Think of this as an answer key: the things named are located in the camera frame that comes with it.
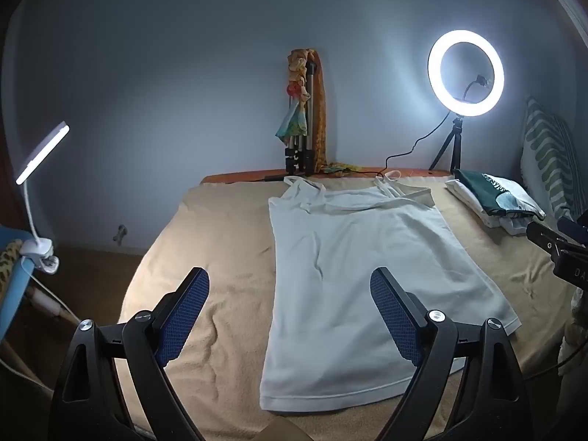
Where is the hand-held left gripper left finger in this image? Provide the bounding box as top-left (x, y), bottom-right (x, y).
top-left (48, 266), bottom-right (211, 441)

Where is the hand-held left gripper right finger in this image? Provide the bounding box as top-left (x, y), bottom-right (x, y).
top-left (370, 266), bottom-right (545, 441)

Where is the spotted yellow cloth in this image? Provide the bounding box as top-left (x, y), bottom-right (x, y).
top-left (0, 239), bottom-right (23, 277)

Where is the blue chair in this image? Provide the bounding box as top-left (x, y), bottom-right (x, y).
top-left (0, 225), bottom-right (42, 345)

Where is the black power cable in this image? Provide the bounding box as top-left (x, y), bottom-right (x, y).
top-left (264, 75), bottom-right (488, 182)

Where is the folded silver tripod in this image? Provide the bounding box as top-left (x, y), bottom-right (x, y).
top-left (285, 60), bottom-right (318, 176)

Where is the black ring light tripod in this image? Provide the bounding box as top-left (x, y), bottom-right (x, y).
top-left (429, 117), bottom-right (462, 176)

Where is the white lamp cable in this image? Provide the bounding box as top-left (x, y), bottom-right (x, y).
top-left (23, 271), bottom-right (83, 327)

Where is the beige blanket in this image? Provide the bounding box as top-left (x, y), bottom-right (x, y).
top-left (117, 177), bottom-right (580, 441)

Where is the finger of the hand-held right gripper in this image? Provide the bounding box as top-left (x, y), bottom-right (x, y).
top-left (557, 216), bottom-right (588, 240)
top-left (526, 222), bottom-right (563, 255)

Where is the green striped pillow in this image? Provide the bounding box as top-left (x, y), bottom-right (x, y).
top-left (520, 96), bottom-right (586, 221)

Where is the white clip lamp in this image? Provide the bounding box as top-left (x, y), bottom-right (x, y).
top-left (15, 121), bottom-right (71, 275)

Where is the folded tripod with doll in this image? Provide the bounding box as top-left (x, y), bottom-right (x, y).
top-left (275, 48), bottom-right (363, 176)

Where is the folded white cloth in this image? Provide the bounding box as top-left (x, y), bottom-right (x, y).
top-left (445, 178), bottom-right (546, 235)

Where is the folded green shirt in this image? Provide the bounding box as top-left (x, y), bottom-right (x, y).
top-left (452, 169), bottom-right (529, 216)

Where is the white tank top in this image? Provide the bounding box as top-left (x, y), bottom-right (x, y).
top-left (259, 171), bottom-right (522, 412)

